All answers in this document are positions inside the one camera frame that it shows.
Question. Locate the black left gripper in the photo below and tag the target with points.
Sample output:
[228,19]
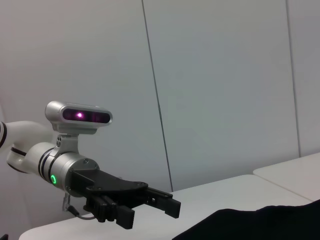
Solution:
[112,186]

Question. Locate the black t-shirt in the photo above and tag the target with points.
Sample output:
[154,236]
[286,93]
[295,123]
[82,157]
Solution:
[250,225]

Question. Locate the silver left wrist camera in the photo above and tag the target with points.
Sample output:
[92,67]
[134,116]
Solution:
[86,116]

